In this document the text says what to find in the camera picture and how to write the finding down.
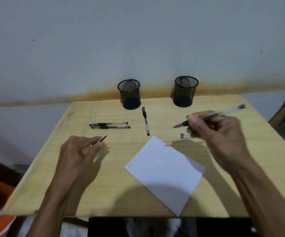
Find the person's left hand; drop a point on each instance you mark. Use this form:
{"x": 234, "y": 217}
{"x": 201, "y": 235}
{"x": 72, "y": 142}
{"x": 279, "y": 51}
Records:
{"x": 72, "y": 157}

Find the person's right forearm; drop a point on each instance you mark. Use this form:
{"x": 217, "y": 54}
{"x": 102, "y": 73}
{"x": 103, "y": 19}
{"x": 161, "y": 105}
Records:
{"x": 263, "y": 202}

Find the person's left forearm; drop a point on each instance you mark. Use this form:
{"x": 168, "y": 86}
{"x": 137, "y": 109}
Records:
{"x": 50, "y": 209}

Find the black pen cap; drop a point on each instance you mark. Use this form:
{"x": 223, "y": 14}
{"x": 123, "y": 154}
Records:
{"x": 103, "y": 138}

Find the wooden furniture frame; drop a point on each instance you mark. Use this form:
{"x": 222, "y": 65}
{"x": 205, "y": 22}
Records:
{"x": 284, "y": 113}

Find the person's right hand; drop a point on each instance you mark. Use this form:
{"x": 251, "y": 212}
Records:
{"x": 225, "y": 138}

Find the white paper sheet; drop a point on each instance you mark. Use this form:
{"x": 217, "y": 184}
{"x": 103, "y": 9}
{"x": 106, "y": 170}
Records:
{"x": 164, "y": 172}

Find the black mesh pen cup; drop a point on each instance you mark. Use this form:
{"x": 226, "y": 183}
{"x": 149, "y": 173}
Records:
{"x": 130, "y": 95}
{"x": 185, "y": 92}

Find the clear gel pen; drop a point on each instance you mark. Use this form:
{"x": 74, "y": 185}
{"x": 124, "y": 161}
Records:
{"x": 229, "y": 111}

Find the person's left thumb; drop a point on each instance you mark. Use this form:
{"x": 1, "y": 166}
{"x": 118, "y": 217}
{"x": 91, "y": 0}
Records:
{"x": 95, "y": 148}

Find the person's right thumb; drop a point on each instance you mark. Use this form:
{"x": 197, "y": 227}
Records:
{"x": 196, "y": 118}

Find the clear black capped pen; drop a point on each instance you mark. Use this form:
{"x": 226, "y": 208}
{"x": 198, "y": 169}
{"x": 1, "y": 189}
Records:
{"x": 145, "y": 120}
{"x": 108, "y": 124}
{"x": 111, "y": 127}

